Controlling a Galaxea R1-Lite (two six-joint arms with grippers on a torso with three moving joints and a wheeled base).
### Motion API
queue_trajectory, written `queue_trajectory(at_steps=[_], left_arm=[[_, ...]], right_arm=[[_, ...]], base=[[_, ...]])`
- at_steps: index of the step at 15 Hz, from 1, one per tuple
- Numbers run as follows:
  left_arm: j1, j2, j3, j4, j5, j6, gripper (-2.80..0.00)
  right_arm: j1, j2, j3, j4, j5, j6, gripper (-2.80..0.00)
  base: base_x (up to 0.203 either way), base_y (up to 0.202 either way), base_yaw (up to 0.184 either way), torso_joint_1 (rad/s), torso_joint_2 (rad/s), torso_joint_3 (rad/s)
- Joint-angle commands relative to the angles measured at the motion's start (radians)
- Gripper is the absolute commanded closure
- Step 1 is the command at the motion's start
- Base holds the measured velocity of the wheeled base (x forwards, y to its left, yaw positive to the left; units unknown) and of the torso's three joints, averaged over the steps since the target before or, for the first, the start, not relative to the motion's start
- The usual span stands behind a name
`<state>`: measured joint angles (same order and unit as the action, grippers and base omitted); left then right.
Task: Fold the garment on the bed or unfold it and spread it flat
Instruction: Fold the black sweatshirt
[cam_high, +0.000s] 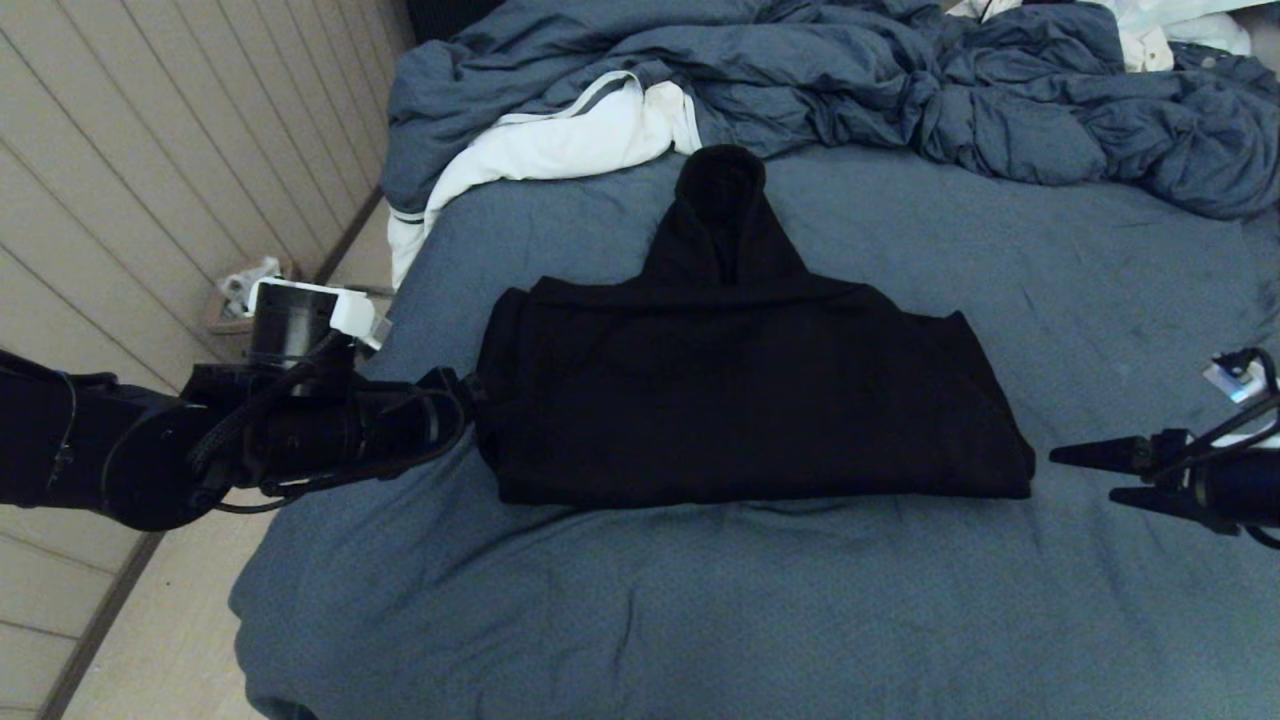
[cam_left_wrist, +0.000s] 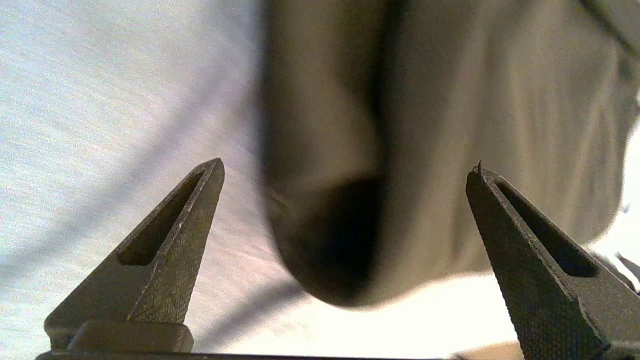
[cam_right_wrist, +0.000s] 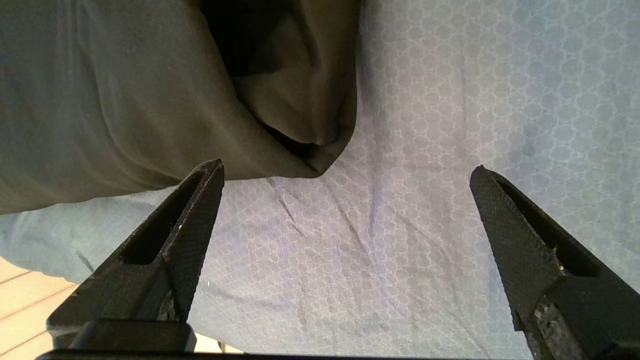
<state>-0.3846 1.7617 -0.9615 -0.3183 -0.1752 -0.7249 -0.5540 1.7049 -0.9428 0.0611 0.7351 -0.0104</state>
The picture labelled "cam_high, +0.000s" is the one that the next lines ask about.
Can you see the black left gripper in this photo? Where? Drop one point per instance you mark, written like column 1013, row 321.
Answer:
column 450, row 405

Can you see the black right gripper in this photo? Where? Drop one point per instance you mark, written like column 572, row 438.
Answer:
column 1205, row 480

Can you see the black zip hoodie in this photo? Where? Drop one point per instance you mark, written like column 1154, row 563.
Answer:
column 750, row 400

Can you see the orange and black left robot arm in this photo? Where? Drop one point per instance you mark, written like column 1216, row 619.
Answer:
column 150, row 450

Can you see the grey metal rod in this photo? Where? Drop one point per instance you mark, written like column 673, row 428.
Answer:
column 375, row 290

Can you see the beige trash bin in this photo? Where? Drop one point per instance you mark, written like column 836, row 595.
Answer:
column 230, row 322

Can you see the clear plastic bin bag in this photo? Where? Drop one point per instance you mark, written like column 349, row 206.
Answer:
column 240, row 285

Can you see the white garment with grey stripe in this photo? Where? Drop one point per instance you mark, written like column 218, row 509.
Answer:
column 560, row 140

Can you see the blue bed sheet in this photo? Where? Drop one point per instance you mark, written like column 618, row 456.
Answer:
column 700, row 620

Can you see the black headboard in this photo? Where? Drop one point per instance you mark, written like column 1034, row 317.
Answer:
column 440, row 15

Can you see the cream rumpled garment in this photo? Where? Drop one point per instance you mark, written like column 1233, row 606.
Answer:
column 1150, row 50

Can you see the white pillow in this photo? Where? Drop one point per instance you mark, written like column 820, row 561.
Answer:
column 1195, row 30

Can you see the rumpled blue duvet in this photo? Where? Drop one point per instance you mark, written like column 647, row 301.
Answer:
column 800, row 70

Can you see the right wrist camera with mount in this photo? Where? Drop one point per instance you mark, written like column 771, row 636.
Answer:
column 1240, row 378

